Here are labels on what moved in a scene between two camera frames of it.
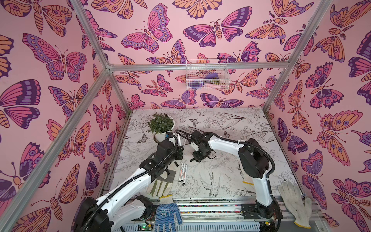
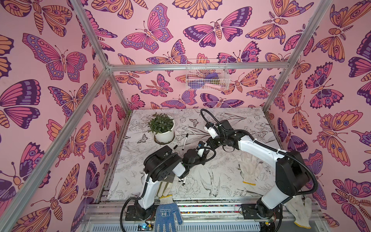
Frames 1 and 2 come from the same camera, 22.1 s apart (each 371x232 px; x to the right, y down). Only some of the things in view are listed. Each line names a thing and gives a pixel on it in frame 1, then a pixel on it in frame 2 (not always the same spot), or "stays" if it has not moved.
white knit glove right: [301, 211] stays
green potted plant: [160, 123] stays
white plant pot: [160, 137] stays
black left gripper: [178, 153] to [204, 157]
